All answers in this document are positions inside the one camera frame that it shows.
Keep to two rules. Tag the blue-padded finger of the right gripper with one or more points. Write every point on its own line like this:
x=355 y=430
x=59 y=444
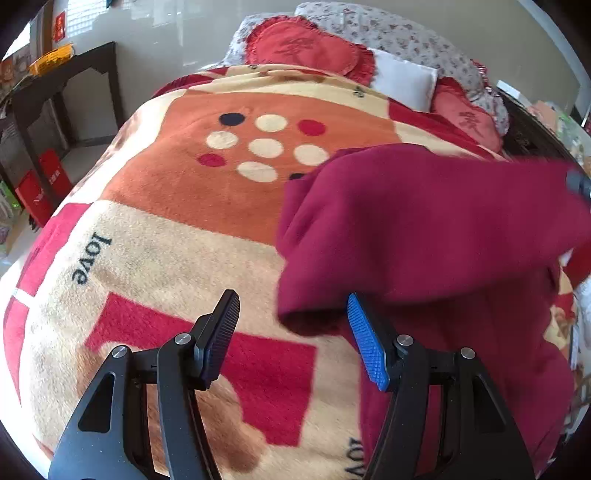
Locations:
x=579 y=183

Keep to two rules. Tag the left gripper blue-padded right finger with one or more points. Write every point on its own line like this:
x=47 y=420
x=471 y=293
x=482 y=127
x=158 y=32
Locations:
x=446 y=418

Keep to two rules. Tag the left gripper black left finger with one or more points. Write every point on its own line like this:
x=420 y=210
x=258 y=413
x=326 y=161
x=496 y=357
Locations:
x=107 y=436

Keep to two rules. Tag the maroon fleece sweater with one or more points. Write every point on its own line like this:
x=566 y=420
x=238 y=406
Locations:
x=456 y=252

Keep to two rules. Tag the dark carved wooden headboard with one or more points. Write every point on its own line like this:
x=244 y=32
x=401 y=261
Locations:
x=544 y=133

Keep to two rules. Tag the red heart pillow right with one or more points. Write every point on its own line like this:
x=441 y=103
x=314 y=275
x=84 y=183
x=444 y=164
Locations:
x=450 y=102

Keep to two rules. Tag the red heart pillow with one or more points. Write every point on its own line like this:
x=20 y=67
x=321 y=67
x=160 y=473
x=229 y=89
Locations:
x=297 y=41
x=450 y=102

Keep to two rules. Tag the white rectangular pillow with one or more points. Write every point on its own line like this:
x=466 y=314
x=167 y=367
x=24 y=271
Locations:
x=410 y=84

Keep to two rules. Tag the floral quilt roll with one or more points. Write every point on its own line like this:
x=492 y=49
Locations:
x=407 y=40

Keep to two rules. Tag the patterned orange fleece blanket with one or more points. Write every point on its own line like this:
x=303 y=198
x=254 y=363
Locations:
x=184 y=204

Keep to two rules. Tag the red heart pillow left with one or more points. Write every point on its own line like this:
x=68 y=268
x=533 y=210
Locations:
x=297 y=41

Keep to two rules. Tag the dark wooden side table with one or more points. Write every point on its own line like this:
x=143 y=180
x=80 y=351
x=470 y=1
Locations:
x=27 y=103

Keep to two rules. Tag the yellow plastic basket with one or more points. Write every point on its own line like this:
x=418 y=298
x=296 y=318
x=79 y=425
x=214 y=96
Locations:
x=51 y=60

